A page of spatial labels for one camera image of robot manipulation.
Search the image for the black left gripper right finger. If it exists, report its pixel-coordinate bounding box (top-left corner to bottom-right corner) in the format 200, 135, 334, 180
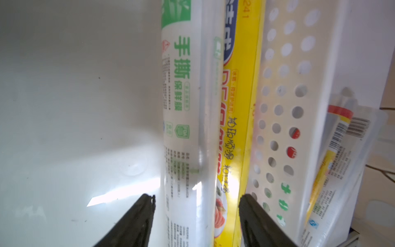
239, 194, 297, 247

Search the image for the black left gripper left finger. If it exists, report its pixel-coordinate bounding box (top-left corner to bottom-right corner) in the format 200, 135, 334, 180
95, 194, 156, 247

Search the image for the white green wrap roll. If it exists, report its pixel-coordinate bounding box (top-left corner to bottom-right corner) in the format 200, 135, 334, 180
161, 1, 226, 247

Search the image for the yellow red wrap box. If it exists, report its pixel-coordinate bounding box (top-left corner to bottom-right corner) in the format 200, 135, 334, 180
214, 0, 266, 247

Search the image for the green white roll far right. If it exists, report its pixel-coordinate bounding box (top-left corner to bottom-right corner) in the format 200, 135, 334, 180
301, 106, 388, 247

